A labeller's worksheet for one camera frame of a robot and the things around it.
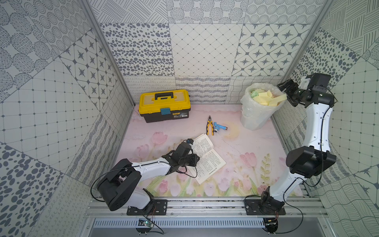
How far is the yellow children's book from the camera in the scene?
87 centimetres

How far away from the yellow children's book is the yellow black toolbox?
0.81 ft

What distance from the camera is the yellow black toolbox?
1.00 meters
